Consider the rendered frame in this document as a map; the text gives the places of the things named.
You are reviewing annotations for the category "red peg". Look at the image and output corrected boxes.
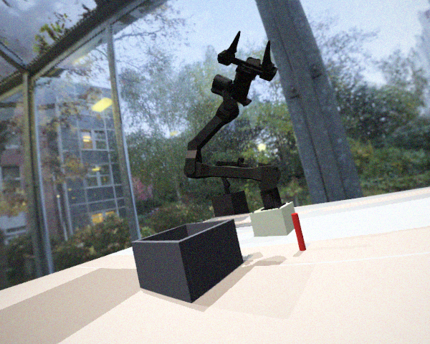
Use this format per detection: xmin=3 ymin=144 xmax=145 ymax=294
xmin=292 ymin=213 xmax=306 ymax=251

